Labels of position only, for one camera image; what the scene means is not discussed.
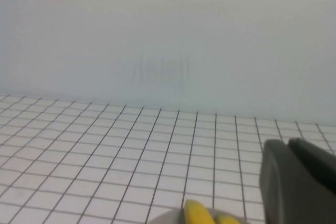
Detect yellow plastic banana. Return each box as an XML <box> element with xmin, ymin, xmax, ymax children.
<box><xmin>183</xmin><ymin>199</ymin><xmax>217</xmax><ymax>224</ymax></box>

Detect white black-grid tablecloth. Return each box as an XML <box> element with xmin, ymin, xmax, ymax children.
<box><xmin>0</xmin><ymin>94</ymin><xmax>336</xmax><ymax>224</ymax></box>

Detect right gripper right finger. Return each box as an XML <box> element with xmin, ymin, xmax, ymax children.
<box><xmin>287</xmin><ymin>137</ymin><xmax>336</xmax><ymax>196</ymax></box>

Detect grey round plate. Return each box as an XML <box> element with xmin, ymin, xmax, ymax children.
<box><xmin>150</xmin><ymin>206</ymin><xmax>266</xmax><ymax>224</ymax></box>

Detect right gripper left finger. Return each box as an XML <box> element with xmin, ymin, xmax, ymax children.
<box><xmin>259</xmin><ymin>138</ymin><xmax>336</xmax><ymax>224</ymax></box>

